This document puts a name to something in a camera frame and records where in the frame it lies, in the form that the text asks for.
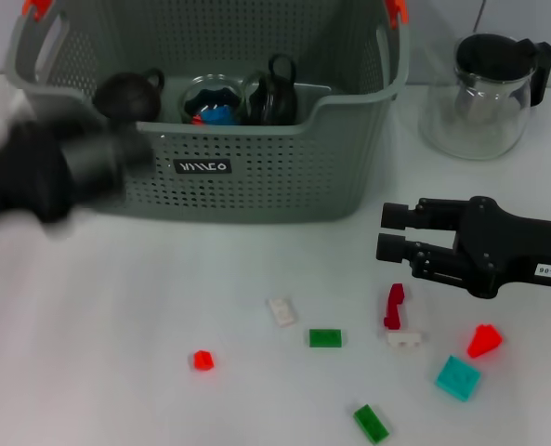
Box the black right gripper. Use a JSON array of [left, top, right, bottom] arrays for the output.
[[375, 195, 551, 300]]

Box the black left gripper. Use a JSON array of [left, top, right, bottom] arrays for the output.
[[0, 120, 159, 225]]

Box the dark red curved brick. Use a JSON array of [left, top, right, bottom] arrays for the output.
[[384, 282, 407, 330]]

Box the glass teacup black sleeve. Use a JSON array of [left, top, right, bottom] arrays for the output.
[[241, 53, 300, 126], [180, 75, 249, 125]]

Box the blue square brick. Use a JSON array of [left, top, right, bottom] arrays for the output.
[[199, 105, 235, 125]]

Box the green two-stud brick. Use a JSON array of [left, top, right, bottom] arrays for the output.
[[308, 328, 344, 348]]

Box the white two-stud brick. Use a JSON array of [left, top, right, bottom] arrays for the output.
[[268, 296, 299, 329]]

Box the green plate brick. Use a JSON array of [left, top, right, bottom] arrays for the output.
[[353, 402, 391, 443]]

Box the grey perforated plastic storage bin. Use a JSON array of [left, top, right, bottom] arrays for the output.
[[4, 0, 412, 224]]

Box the black clay teapot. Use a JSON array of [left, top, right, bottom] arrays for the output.
[[92, 67, 167, 125]]

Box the white notched brick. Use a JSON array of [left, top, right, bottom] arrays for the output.
[[386, 328, 429, 353]]

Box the glass pitcher black lid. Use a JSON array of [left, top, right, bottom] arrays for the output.
[[417, 32, 551, 162]]

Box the orange-red slope brick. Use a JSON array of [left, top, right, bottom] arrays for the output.
[[466, 323, 504, 359]]

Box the teal square brick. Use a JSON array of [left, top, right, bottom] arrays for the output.
[[434, 355, 482, 403]]

